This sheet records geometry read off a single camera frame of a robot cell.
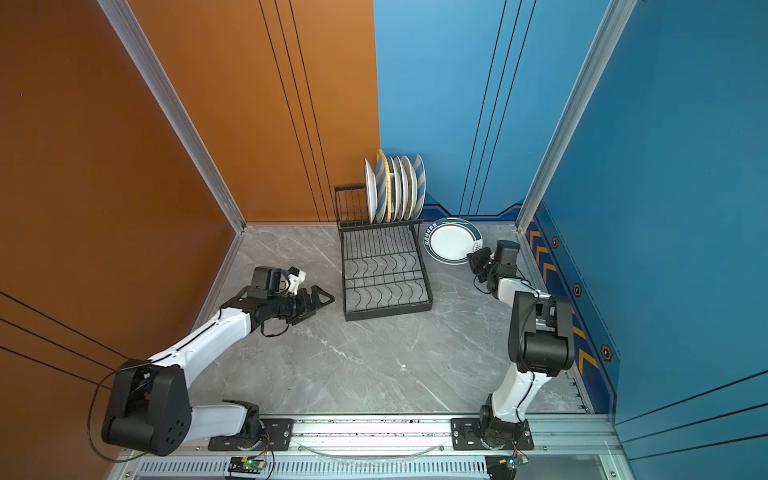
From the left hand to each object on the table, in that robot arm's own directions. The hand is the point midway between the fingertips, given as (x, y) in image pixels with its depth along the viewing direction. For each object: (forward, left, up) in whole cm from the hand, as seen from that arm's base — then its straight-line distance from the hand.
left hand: (326, 302), depth 85 cm
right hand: (+19, -43, +1) cm, 47 cm away
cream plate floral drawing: (+23, -24, +23) cm, 41 cm away
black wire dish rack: (+19, -16, -9) cm, 27 cm away
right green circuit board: (-36, -48, -11) cm, 61 cm away
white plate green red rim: (+24, -38, 0) cm, 45 cm away
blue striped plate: (+27, -15, +19) cm, 36 cm away
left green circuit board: (-37, +15, -13) cm, 42 cm away
